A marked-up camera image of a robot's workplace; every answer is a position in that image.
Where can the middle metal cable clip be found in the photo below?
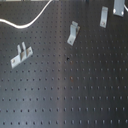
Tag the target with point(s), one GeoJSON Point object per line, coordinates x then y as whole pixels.
{"type": "Point", "coordinates": [74, 29]}

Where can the metal cable clip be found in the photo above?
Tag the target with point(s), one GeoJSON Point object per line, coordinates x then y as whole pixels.
{"type": "Point", "coordinates": [74, 29]}
{"type": "Point", "coordinates": [104, 16]}
{"type": "Point", "coordinates": [23, 54]}

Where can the left metal cable clip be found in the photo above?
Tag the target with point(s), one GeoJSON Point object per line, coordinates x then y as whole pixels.
{"type": "Point", "coordinates": [23, 54]}

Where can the right metal cable clip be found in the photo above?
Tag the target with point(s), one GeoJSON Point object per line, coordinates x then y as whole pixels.
{"type": "Point", "coordinates": [104, 16]}

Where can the metal bracket top right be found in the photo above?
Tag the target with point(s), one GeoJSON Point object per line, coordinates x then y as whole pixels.
{"type": "Point", "coordinates": [118, 8]}

